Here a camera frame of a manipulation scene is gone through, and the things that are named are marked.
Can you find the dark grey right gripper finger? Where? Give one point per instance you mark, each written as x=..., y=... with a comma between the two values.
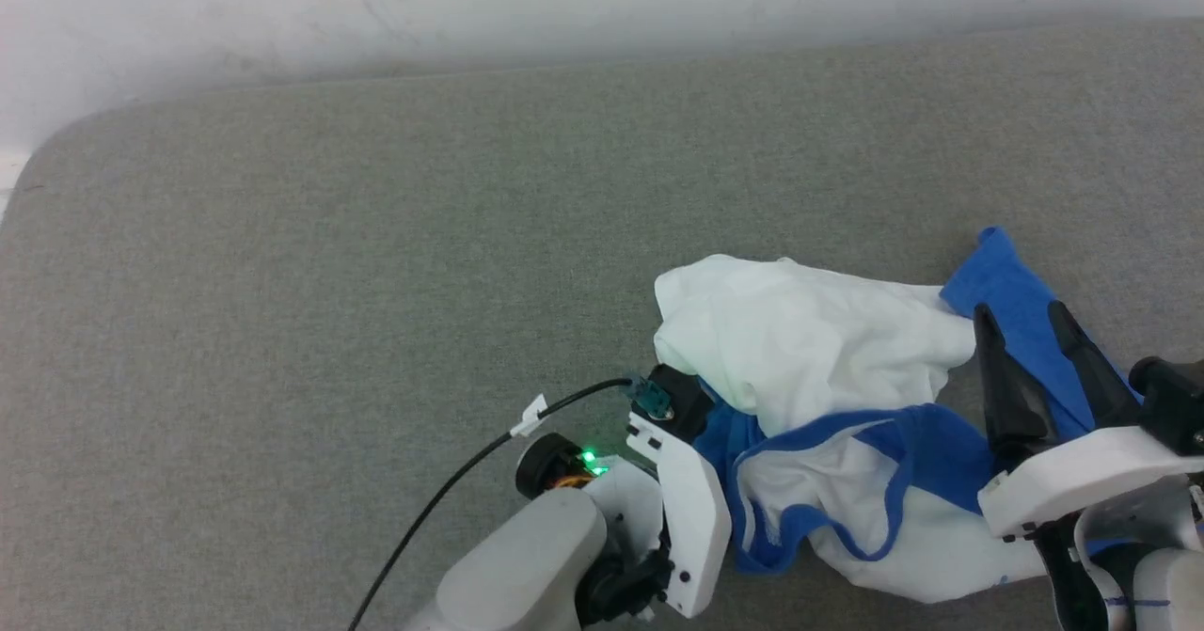
x=1091, y=368
x=1008, y=391

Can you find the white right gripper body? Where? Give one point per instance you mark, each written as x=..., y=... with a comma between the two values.
x=1082, y=476

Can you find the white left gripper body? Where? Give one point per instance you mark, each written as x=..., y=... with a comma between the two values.
x=694, y=518

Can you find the white and blue garment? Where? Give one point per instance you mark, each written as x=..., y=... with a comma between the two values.
x=809, y=339

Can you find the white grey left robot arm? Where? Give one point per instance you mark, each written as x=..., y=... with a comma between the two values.
x=527, y=556

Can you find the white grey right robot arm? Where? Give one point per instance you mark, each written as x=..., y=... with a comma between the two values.
x=1129, y=575

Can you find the grey fabric sofa cushion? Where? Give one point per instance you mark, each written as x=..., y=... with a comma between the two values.
x=282, y=283

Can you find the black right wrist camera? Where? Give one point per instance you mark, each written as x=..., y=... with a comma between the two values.
x=1171, y=405

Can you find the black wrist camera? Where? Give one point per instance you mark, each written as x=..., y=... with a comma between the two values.
x=1171, y=405
x=675, y=398

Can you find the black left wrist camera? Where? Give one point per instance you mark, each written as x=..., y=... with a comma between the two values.
x=675, y=398

